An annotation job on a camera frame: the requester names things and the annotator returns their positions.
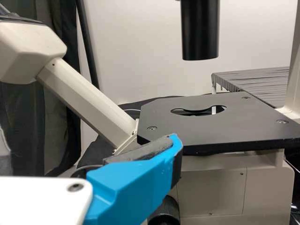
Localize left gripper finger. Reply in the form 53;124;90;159
85;133;184;225

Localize cream microscope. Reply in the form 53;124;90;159
0;0;300;225

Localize black platform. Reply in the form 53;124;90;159
211;67;290;109

